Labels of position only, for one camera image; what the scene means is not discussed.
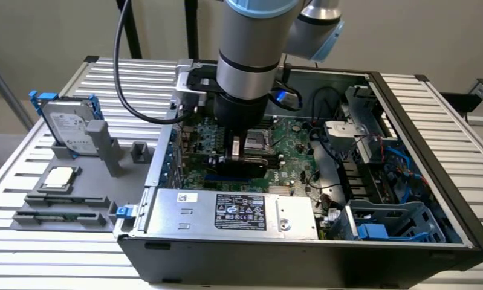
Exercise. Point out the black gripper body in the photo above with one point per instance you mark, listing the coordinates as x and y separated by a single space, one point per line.
240 111

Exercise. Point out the black graphics card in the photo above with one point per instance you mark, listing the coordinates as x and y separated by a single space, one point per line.
243 169

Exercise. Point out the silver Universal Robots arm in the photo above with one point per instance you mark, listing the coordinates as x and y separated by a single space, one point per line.
247 36

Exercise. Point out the blue expansion slot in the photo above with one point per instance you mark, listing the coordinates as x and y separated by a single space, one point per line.
228 180

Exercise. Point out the CPU socket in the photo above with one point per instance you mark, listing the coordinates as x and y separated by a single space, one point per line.
258 139

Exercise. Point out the green motherboard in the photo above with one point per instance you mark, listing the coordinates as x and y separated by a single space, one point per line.
290 157

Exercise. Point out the silver power supply unit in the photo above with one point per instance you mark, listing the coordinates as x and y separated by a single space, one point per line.
208 214

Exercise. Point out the black stand pole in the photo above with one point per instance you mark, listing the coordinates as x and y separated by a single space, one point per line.
132 27
192 28

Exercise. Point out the blue case latch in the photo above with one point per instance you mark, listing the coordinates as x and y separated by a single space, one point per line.
124 211

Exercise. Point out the grey parts rack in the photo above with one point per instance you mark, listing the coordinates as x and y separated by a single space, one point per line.
88 181

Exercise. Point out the black open PC case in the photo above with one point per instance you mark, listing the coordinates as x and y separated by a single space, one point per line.
290 259

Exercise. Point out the silver CPU chip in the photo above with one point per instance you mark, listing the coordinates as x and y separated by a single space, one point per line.
59 177

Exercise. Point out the blue grey drive cage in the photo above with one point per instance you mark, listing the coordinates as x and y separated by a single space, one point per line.
402 220

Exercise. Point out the green RAM stick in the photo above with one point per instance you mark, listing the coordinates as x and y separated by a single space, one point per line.
51 216

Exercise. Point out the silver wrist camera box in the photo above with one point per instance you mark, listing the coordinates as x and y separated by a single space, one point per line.
192 81

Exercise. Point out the hard disk with blue bracket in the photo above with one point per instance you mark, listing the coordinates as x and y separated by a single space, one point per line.
69 124

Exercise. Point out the grey metal frame pole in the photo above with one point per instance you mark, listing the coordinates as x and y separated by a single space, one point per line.
5 87

